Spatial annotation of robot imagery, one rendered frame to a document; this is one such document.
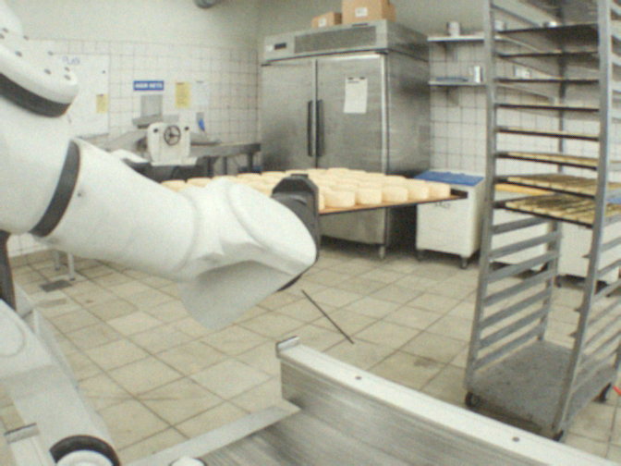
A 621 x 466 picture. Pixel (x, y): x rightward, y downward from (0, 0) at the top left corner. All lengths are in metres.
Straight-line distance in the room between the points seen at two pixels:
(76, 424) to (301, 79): 3.87
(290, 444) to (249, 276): 0.17
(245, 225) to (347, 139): 3.69
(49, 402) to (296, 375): 0.46
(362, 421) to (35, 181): 0.34
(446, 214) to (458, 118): 1.04
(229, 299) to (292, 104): 4.03
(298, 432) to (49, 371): 0.43
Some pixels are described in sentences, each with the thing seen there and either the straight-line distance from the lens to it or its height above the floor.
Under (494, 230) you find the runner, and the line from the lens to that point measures 1.75.
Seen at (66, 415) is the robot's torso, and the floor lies 0.69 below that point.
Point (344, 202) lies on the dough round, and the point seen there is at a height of 1.01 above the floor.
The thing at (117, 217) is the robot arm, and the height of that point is 1.07.
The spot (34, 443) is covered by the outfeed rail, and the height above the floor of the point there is 0.90.
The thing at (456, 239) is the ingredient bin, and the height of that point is 0.25.
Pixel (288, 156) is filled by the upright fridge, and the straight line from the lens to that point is 4.44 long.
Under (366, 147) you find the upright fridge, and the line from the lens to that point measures 3.92.
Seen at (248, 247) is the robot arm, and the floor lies 1.04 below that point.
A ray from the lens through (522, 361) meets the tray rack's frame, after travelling 2.19.
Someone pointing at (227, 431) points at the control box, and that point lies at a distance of 0.48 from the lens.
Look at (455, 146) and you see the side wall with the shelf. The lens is 4.53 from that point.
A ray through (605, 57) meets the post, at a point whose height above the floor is 1.39.
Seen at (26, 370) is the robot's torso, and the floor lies 0.80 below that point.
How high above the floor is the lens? 1.13
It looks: 13 degrees down
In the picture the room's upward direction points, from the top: straight up
